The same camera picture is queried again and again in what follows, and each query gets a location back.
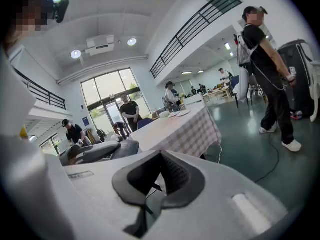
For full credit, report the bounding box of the pink checked tablecloth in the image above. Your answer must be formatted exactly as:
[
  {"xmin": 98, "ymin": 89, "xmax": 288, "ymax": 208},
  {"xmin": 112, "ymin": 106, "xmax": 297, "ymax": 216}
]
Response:
[{"xmin": 128, "ymin": 103, "xmax": 222, "ymax": 160}]

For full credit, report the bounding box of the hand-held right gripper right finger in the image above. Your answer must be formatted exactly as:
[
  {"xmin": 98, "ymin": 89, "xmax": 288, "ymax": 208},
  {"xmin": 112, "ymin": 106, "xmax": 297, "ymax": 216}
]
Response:
[{"xmin": 149, "ymin": 150, "xmax": 289, "ymax": 240}]

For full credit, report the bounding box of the white ornate furniture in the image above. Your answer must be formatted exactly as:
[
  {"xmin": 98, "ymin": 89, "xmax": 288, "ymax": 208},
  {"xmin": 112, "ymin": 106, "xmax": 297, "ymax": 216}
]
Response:
[{"xmin": 309, "ymin": 60, "xmax": 320, "ymax": 123}]

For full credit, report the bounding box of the grey shell chair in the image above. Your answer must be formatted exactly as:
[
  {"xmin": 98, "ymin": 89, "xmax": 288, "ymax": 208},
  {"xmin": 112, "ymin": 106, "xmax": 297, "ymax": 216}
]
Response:
[{"xmin": 59, "ymin": 140, "xmax": 140, "ymax": 167}]

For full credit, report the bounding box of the black head-worn camera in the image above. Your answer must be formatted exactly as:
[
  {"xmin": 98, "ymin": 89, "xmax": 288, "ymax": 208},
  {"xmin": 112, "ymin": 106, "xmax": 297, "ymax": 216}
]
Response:
[{"xmin": 51, "ymin": 0, "xmax": 70, "ymax": 24}]

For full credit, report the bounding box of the large black machine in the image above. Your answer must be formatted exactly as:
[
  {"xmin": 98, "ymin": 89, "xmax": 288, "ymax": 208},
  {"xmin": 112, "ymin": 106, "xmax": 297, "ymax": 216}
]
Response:
[{"xmin": 277, "ymin": 39, "xmax": 320, "ymax": 119}]

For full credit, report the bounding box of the black balcony railing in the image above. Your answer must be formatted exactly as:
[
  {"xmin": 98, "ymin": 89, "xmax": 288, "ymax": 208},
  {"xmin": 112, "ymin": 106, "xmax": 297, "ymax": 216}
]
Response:
[
  {"xmin": 12, "ymin": 66, "xmax": 67, "ymax": 111},
  {"xmin": 149, "ymin": 0, "xmax": 243, "ymax": 79}
]

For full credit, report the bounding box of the light wooden table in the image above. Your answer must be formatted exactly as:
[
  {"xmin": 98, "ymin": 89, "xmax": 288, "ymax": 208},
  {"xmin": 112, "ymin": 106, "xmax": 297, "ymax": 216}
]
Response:
[{"xmin": 203, "ymin": 85, "xmax": 232, "ymax": 103}]

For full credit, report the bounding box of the grey white oval shell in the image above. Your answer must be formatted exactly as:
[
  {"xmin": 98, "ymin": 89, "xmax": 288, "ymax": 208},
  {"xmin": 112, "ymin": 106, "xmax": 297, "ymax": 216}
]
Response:
[{"xmin": 238, "ymin": 67, "xmax": 251, "ymax": 103}]

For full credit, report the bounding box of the white wooden chair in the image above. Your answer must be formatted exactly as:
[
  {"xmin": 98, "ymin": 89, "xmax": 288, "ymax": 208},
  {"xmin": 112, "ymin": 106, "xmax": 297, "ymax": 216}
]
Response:
[{"xmin": 183, "ymin": 93, "xmax": 205, "ymax": 109}]

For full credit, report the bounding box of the white ceiling air conditioner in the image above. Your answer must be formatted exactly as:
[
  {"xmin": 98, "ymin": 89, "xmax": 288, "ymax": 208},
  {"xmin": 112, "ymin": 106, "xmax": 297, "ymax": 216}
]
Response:
[{"xmin": 84, "ymin": 34, "xmax": 115, "ymax": 57}]

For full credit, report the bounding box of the navy blue chair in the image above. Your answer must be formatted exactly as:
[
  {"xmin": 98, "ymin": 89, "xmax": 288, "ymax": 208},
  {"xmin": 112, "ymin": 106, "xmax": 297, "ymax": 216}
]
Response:
[{"xmin": 136, "ymin": 117, "xmax": 155, "ymax": 130}]

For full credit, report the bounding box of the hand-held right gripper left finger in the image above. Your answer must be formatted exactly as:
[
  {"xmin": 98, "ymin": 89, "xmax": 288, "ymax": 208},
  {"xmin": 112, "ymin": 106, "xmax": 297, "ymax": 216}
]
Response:
[{"xmin": 62, "ymin": 150, "xmax": 163, "ymax": 240}]

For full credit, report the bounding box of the glass entrance door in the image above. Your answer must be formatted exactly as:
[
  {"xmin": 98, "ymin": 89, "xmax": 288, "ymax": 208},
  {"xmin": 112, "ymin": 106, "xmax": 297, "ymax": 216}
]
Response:
[{"xmin": 80, "ymin": 68, "xmax": 151, "ymax": 135}]

